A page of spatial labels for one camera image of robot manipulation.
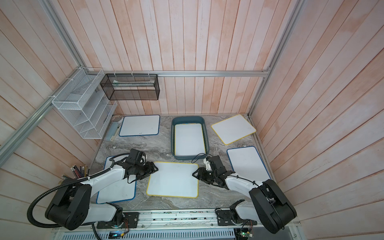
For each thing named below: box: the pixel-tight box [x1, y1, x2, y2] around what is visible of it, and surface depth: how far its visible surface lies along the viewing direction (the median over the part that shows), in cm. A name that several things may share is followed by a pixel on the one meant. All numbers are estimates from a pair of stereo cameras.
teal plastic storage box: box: [171, 116, 210, 160], surface depth 107 cm
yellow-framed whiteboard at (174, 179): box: [146, 162, 200, 199], surface depth 87 cm
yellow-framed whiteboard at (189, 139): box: [174, 123, 206, 156], surface depth 106 cm
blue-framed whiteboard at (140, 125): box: [119, 114, 161, 137], surface depth 114 cm
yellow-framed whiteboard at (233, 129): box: [211, 114, 257, 145], surface depth 120 cm
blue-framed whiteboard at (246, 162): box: [226, 146, 272, 183], surface depth 98 cm
